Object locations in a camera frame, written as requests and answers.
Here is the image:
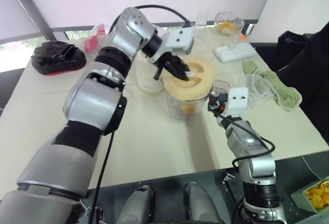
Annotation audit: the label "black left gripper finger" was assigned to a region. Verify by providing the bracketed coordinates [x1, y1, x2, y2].
[167, 64, 191, 82]
[174, 57, 192, 74]

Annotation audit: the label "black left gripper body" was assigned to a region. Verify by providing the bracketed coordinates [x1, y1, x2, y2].
[153, 52, 181, 80]

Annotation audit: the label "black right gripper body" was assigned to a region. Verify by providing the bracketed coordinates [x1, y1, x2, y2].
[207, 93, 230, 116]

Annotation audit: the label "clear blender jar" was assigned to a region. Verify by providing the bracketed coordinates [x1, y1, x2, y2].
[164, 79, 231, 121]

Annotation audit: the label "beige blender lid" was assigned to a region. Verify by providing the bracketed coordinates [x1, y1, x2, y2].
[162, 55, 215, 100]

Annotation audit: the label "clear glass bowl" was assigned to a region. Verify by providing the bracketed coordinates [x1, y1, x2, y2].
[242, 73, 271, 106]

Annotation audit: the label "cream blender base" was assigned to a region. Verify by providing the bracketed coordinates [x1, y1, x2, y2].
[136, 51, 167, 93]

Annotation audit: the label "white power strip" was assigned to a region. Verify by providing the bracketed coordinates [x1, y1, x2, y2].
[214, 42, 257, 63]

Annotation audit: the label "green towel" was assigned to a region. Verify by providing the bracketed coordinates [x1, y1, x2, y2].
[242, 60, 302, 111]

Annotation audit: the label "glass bowl with foil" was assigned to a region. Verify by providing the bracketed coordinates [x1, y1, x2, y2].
[214, 11, 245, 36]

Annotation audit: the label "plastic bag with red pack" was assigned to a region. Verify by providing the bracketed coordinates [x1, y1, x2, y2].
[83, 23, 111, 54]

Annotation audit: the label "person black clothing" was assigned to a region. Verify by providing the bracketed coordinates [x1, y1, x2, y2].
[277, 20, 329, 150]

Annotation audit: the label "grey rounded shape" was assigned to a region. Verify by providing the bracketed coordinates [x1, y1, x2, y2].
[182, 181, 214, 222]
[120, 184, 156, 224]

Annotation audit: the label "black leather bag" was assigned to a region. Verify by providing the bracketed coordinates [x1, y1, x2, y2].
[30, 41, 87, 77]

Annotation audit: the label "green waste bin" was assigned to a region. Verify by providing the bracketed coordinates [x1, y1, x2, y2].
[290, 179, 329, 213]

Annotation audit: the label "orange peels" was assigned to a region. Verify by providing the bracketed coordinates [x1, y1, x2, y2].
[304, 180, 329, 210]

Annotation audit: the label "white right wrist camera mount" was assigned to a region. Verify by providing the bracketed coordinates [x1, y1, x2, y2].
[225, 87, 250, 118]

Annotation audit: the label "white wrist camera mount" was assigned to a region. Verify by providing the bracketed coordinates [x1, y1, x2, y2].
[151, 27, 195, 66]
[225, 87, 250, 118]

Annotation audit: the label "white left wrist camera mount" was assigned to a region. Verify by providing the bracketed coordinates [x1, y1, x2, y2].
[151, 27, 195, 66]

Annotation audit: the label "white power cord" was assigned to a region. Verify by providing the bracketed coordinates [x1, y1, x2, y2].
[211, 28, 245, 61]

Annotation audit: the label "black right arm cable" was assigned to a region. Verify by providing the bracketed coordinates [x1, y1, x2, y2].
[208, 102, 276, 224]

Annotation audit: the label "black metal table bracket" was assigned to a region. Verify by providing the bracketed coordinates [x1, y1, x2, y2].
[222, 172, 248, 211]
[85, 205, 104, 220]

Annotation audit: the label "dark window frame bar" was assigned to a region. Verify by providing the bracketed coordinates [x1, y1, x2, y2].
[7, 0, 57, 42]

